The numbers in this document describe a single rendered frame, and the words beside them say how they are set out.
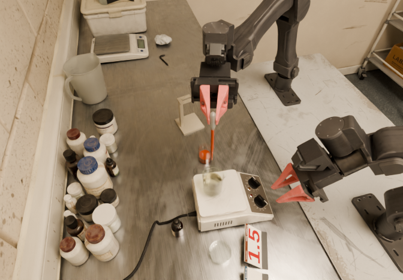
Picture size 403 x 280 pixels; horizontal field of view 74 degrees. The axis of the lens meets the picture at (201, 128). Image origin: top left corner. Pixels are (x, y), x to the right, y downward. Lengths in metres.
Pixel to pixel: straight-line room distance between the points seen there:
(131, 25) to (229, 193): 1.06
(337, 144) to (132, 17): 1.17
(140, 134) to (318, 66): 0.84
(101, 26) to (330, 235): 1.30
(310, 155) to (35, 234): 0.61
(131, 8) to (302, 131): 0.97
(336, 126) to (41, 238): 0.66
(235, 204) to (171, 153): 0.30
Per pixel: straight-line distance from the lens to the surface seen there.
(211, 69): 0.59
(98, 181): 0.77
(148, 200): 0.80
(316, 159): 0.54
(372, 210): 0.90
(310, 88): 1.19
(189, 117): 0.97
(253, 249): 0.72
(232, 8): 2.04
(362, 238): 0.85
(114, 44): 1.36
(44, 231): 0.73
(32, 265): 0.71
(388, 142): 0.60
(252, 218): 0.73
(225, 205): 0.68
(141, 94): 1.11
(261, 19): 0.73
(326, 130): 0.57
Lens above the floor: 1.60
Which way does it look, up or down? 48 degrees down
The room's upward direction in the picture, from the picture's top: straight up
